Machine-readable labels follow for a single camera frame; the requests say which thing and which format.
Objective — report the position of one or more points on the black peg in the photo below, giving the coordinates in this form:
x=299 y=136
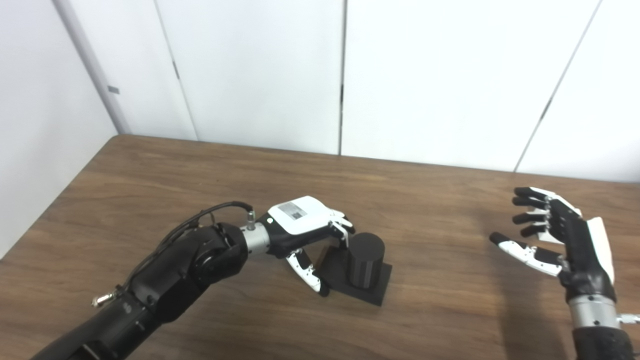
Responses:
x=367 y=255

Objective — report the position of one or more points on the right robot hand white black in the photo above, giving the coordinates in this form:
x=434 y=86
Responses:
x=582 y=250

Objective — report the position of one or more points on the grey metal post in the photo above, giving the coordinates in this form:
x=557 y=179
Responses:
x=90 y=65

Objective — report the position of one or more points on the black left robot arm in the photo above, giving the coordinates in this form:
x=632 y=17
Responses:
x=170 y=280

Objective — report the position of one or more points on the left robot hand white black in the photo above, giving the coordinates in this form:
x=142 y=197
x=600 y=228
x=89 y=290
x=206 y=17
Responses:
x=300 y=217

